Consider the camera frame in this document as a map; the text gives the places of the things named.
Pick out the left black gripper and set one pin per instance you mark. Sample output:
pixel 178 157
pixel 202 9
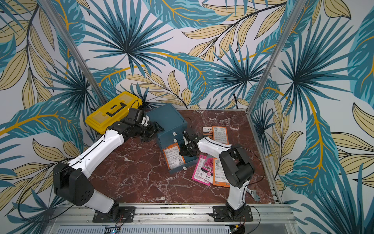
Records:
pixel 155 129

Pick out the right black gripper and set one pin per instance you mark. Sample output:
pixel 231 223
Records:
pixel 189 145

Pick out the teal bottom drawer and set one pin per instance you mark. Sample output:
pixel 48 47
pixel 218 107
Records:
pixel 190 161

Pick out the marigold seed bag front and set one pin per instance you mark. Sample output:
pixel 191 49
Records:
pixel 208 132

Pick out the pink flower seed bag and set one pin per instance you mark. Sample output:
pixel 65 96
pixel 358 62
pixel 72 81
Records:
pixel 207 170

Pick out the teal drawer cabinet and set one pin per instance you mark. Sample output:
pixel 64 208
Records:
pixel 172 122

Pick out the orange seed bag back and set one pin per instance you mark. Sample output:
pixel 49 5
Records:
pixel 220 134

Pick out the orange seed bag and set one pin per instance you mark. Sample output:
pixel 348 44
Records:
pixel 220 134
pixel 173 157

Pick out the orange seed bag label side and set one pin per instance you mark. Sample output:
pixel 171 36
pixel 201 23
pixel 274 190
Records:
pixel 219 178

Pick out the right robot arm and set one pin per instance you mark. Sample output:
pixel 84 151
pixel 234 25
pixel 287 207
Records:
pixel 237 166

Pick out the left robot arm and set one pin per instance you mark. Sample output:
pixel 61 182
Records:
pixel 71 181

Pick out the yellow black toolbox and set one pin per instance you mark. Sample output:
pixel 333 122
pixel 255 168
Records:
pixel 113 111

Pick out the orange adjustable wrench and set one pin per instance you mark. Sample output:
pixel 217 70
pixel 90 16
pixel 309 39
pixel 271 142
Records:
pixel 254 194

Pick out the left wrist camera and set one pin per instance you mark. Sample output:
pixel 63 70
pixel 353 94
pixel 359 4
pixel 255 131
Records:
pixel 136 117

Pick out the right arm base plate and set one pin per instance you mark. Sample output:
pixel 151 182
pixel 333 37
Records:
pixel 227 214

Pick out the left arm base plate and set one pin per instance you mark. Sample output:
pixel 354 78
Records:
pixel 116 214

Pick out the left aluminium corner post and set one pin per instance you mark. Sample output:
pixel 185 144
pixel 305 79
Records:
pixel 57 21

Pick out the aluminium corner post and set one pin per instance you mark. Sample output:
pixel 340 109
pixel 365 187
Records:
pixel 297 9
pixel 57 21

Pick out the aluminium front rail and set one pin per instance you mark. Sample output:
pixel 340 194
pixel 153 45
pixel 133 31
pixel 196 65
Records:
pixel 178 219

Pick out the right aluminium corner post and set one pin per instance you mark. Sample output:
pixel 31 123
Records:
pixel 297 9

